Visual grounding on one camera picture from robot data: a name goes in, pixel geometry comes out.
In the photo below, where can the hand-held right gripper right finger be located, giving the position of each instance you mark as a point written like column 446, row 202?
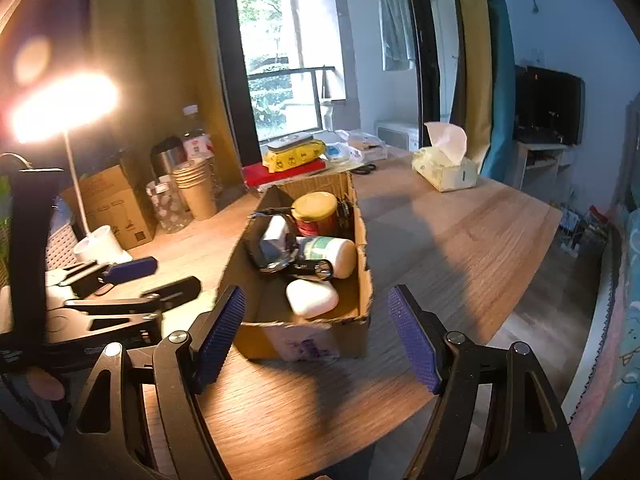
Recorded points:
column 415, row 345

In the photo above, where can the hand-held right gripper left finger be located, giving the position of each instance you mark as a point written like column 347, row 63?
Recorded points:
column 220, row 340

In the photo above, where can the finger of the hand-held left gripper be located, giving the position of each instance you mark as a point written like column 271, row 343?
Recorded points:
column 130, row 268
column 170, row 292

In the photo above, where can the brown cardboard box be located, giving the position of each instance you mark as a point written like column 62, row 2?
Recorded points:
column 300, row 340

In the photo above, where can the white earbuds case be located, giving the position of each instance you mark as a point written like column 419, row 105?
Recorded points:
column 310, row 299

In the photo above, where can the black car key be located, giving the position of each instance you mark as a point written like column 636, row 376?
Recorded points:
column 305, row 266

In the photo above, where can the white pill bottle green label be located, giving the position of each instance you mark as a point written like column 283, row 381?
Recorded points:
column 330, row 255

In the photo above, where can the metal key bunch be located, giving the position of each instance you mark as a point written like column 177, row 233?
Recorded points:
column 343, row 215

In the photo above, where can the red jar yellow lid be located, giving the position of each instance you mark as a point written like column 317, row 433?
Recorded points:
column 315, row 210

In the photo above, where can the person's left hand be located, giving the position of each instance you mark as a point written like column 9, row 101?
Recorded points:
column 45, row 383

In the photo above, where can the white perforated basket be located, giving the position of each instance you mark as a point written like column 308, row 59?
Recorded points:
column 60, row 245

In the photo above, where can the white desk lamp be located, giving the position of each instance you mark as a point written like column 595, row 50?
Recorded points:
column 102, row 245

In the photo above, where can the floral glass cup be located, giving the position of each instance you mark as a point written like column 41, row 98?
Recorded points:
column 167, row 210

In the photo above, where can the brown lamp carton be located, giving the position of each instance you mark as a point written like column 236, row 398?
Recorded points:
column 110, row 200

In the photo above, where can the stack of brown paper cups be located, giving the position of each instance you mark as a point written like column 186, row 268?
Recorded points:
column 200, row 200

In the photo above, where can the steel thermos mug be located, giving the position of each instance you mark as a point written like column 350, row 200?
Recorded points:
column 167, row 157

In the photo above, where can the clear plastic water bottle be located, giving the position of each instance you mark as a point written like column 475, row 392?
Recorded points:
column 197, row 145

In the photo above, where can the red book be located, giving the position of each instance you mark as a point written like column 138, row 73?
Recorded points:
column 255, row 172

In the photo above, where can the pale yellow tissue pack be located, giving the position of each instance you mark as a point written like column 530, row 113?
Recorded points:
column 445, row 170

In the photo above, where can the black scissors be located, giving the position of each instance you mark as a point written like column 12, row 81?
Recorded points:
column 369, row 168

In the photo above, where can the yellow wet wipes packet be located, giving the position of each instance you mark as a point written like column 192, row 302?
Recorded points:
column 295, row 159

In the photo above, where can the flat grey box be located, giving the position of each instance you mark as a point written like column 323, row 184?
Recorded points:
column 290, row 141

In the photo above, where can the blue printed bedding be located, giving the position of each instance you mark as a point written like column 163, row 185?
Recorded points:
column 615, row 360

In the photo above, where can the white packets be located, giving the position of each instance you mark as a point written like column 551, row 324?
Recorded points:
column 360, row 145

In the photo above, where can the yellow curtain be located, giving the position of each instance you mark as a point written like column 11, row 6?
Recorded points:
column 160, row 60

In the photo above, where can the white countertop appliance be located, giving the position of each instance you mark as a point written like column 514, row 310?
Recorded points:
column 397, row 135

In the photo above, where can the white television stand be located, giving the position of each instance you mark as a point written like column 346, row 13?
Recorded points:
column 537, row 165

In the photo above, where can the black balcony railing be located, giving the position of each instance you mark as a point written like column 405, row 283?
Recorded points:
column 280, row 72

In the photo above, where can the black television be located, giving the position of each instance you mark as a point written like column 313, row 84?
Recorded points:
column 547, row 105

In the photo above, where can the blue curtain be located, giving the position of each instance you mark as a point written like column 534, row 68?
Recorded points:
column 497, row 60

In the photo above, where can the hanging light garment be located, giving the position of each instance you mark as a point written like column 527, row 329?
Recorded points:
column 395, row 25

